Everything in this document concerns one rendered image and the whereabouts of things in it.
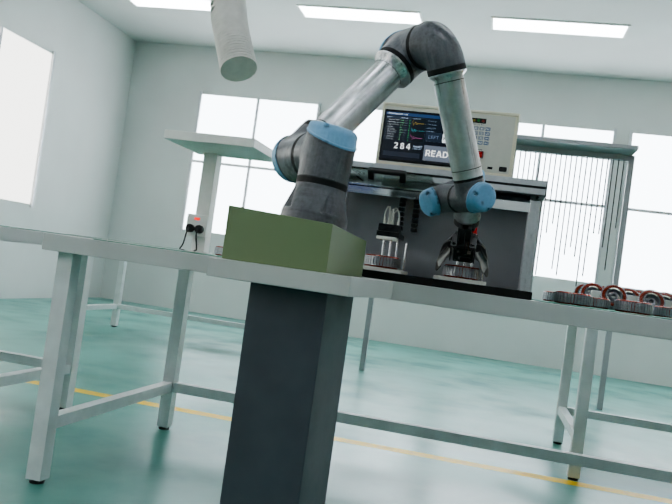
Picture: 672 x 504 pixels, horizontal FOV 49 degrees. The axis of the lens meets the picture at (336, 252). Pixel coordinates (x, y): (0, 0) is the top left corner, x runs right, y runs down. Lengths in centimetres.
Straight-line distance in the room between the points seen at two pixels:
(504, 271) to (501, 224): 15
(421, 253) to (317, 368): 103
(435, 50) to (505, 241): 86
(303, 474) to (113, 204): 846
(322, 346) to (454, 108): 68
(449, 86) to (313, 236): 54
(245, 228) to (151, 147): 818
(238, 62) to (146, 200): 648
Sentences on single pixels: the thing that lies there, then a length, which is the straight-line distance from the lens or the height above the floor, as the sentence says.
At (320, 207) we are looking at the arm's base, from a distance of 160.
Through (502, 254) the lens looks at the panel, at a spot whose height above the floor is 88.
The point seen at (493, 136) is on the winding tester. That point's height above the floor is 124.
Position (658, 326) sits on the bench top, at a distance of 203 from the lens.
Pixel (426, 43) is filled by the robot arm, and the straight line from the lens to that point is 187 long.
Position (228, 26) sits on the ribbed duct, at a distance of 343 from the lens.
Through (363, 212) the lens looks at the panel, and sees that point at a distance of 255.
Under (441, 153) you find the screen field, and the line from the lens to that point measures 242.
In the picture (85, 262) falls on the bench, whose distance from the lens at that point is 338.
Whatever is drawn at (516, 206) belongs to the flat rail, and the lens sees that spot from 236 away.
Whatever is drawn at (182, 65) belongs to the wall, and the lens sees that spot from 985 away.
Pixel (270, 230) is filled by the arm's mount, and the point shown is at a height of 82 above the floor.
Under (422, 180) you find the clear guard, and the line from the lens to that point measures 216.
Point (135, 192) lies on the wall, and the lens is 978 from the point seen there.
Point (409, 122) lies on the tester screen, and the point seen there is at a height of 126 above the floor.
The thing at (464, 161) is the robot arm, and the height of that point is 106.
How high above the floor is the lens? 76
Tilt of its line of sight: 1 degrees up
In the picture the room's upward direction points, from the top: 8 degrees clockwise
